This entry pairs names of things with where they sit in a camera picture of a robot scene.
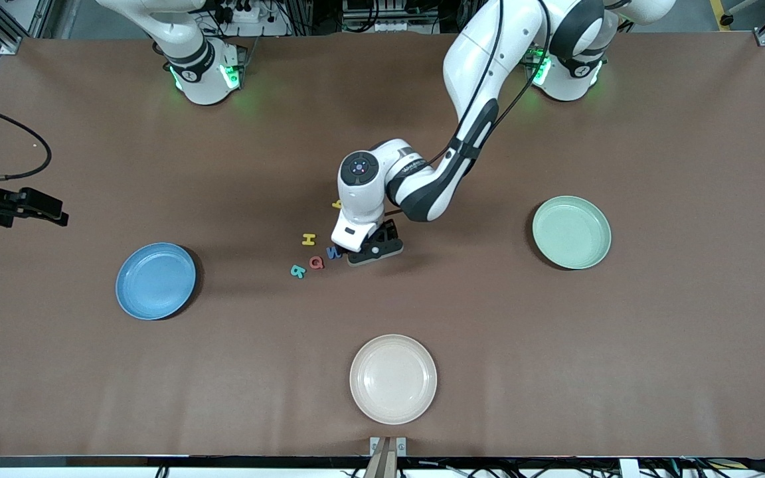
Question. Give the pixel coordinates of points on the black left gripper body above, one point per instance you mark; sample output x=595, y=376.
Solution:
x=388, y=232

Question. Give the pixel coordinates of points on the teal foam letter R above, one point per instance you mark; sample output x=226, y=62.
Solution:
x=297, y=271

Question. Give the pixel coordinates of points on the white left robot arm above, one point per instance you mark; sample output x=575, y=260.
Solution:
x=482, y=60

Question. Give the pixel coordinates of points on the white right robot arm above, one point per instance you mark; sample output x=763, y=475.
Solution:
x=196, y=60

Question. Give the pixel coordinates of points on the blue plate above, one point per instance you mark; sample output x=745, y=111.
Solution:
x=155, y=281

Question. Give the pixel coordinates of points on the beige plate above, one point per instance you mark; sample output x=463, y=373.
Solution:
x=392, y=379

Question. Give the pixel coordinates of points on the green plate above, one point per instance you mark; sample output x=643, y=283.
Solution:
x=572, y=232

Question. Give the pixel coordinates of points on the blue foam letter W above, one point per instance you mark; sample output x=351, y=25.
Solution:
x=332, y=253

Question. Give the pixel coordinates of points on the red foam letter Q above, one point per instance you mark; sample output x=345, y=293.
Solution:
x=311, y=263

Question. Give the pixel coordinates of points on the brown table cover sheet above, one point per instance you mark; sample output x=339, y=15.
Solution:
x=555, y=365

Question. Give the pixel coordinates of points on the white power strip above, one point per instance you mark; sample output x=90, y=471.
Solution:
x=243, y=12

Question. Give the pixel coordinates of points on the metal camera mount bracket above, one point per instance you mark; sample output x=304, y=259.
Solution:
x=388, y=455

